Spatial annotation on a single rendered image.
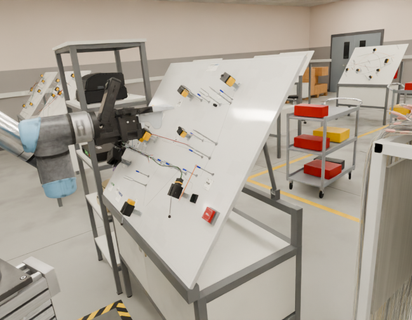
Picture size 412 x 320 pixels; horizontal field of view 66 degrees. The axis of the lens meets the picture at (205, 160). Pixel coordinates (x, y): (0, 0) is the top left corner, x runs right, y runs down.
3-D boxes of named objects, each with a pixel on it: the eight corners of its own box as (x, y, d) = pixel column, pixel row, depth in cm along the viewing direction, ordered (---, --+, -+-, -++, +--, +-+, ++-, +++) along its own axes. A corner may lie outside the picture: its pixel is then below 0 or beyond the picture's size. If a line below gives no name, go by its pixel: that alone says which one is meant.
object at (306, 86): (297, 114, 880) (298, 51, 829) (265, 110, 970) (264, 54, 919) (312, 110, 922) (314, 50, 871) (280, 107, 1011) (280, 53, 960)
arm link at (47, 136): (25, 153, 76) (15, 117, 73) (73, 144, 81) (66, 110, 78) (26, 160, 69) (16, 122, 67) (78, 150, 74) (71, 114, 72)
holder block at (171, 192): (173, 197, 143) (167, 194, 141) (178, 186, 144) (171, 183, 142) (178, 199, 140) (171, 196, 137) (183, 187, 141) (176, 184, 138)
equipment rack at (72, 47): (117, 296, 244) (66, 41, 187) (96, 258, 293) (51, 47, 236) (174, 270, 269) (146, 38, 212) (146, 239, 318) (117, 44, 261)
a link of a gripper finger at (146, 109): (156, 112, 82) (124, 117, 83) (155, 105, 81) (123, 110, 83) (152, 113, 77) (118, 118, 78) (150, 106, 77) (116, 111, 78)
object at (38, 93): (35, 167, 584) (12, 75, 533) (26, 155, 677) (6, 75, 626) (75, 158, 622) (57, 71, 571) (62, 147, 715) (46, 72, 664)
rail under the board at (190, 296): (188, 305, 122) (186, 291, 120) (103, 203, 217) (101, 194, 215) (200, 298, 124) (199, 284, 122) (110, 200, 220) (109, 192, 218)
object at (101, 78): (85, 105, 208) (79, 74, 202) (76, 102, 227) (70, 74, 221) (128, 98, 224) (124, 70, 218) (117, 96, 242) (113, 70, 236)
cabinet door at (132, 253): (149, 296, 184) (140, 237, 172) (119, 253, 228) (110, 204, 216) (152, 295, 185) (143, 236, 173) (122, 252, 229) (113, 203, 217)
